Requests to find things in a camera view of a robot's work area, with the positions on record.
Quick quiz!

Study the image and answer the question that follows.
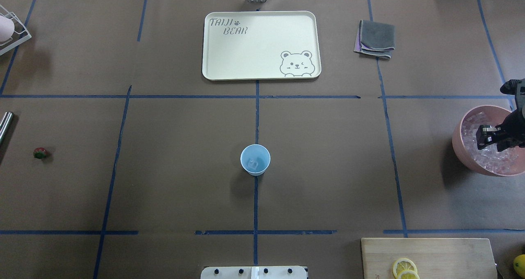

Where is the grey folded cloth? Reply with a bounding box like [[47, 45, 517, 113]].
[[360, 20, 396, 59]]

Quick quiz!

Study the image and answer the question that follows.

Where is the cream bear serving tray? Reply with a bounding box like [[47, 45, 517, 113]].
[[202, 11, 322, 81]]

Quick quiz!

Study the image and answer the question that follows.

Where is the red strawberry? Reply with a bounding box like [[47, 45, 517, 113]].
[[32, 147, 49, 159]]

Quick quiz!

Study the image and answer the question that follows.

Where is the pink bowl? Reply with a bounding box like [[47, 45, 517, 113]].
[[452, 105, 524, 177]]

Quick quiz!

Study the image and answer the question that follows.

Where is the ice cube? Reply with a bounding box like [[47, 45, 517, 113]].
[[246, 159, 259, 171]]

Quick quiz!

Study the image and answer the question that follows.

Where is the bamboo cutting board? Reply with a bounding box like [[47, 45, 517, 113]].
[[361, 238, 498, 279]]

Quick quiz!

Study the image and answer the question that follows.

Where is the stainless steel muddler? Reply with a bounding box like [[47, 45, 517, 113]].
[[0, 111, 14, 144]]

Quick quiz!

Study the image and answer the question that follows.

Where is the purple folded cloth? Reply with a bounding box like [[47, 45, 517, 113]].
[[354, 22, 362, 53]]

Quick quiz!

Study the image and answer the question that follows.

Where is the lemon slice front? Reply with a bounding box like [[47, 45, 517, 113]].
[[392, 257, 418, 279]]

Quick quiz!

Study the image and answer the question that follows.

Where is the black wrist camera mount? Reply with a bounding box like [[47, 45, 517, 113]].
[[500, 79, 525, 110]]

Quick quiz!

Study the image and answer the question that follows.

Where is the white wire cup rack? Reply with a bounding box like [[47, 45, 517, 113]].
[[0, 5, 32, 56]]

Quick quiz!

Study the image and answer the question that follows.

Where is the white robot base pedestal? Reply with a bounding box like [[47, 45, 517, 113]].
[[200, 265, 309, 279]]

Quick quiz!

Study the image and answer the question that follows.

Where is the lemon slice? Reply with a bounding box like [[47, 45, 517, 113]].
[[396, 270, 420, 279], [392, 257, 418, 279]]

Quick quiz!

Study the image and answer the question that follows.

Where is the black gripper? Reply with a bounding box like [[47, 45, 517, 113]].
[[476, 109, 525, 152]]

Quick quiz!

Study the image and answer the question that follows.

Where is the pile of ice cubes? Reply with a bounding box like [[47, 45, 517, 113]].
[[461, 110, 524, 176]]

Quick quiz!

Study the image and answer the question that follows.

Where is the light blue plastic cup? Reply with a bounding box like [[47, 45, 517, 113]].
[[240, 144, 271, 176]]

